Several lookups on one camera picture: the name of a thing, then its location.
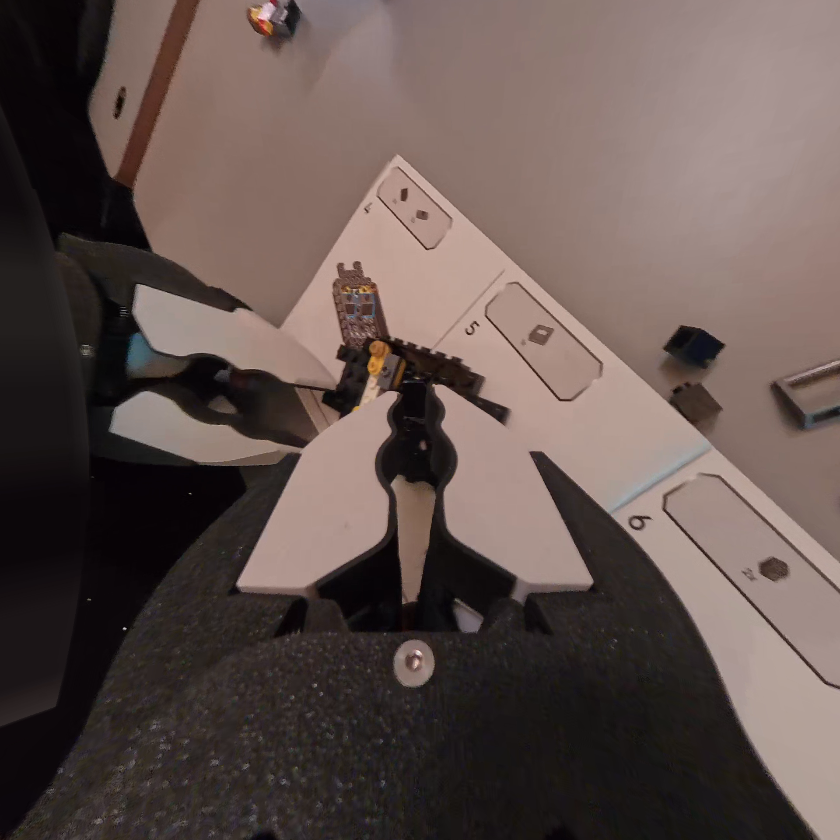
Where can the white instruction booklet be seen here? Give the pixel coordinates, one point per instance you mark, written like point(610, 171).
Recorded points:
point(459, 262)

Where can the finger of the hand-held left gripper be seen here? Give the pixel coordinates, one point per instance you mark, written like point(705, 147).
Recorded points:
point(197, 436)
point(229, 334)

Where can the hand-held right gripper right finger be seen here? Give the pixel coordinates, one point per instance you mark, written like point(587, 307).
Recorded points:
point(518, 518)

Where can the grey lego frame piece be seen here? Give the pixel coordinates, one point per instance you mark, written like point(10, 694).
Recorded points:
point(804, 384)

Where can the black lego model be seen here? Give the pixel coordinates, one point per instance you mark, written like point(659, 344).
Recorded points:
point(453, 371)

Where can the person's black clothing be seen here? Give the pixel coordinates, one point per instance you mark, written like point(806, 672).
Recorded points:
point(164, 525)

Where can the small multicoloured lego assembly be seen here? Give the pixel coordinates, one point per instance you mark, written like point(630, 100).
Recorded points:
point(272, 16)

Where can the small dark grey lego brick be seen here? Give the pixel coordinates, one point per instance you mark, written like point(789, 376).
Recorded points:
point(695, 403)

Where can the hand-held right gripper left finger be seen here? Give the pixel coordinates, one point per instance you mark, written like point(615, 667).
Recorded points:
point(315, 518)

